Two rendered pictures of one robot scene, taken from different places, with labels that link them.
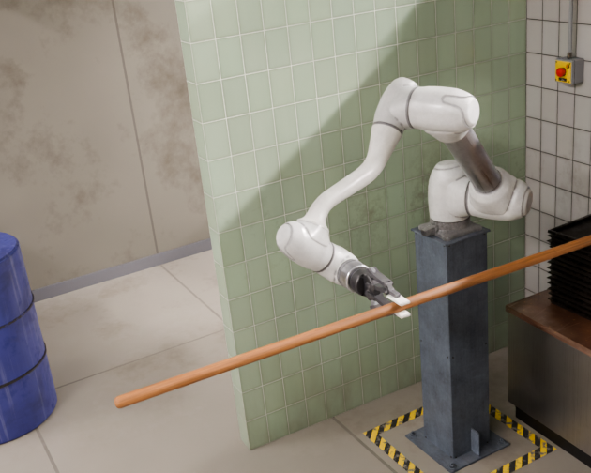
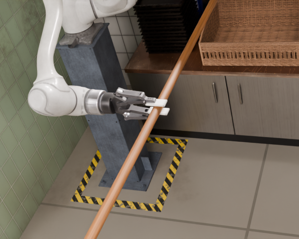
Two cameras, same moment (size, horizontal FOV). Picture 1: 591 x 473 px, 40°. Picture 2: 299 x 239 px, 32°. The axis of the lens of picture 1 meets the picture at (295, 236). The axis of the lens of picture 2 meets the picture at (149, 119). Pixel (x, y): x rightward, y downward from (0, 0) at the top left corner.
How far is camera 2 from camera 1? 1.00 m
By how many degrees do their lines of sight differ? 33
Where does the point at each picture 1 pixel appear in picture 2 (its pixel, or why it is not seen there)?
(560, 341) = not seen: hidden behind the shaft
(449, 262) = (97, 58)
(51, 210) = not seen: outside the picture
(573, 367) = (189, 87)
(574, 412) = (197, 113)
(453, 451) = (138, 177)
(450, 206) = (82, 18)
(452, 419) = not seen: hidden behind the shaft
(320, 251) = (69, 97)
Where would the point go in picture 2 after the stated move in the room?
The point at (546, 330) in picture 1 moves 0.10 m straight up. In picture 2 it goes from (162, 72) to (158, 58)
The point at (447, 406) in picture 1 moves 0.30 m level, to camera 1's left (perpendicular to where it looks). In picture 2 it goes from (125, 152) to (86, 185)
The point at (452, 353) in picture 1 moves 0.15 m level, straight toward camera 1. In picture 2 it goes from (118, 117) to (132, 130)
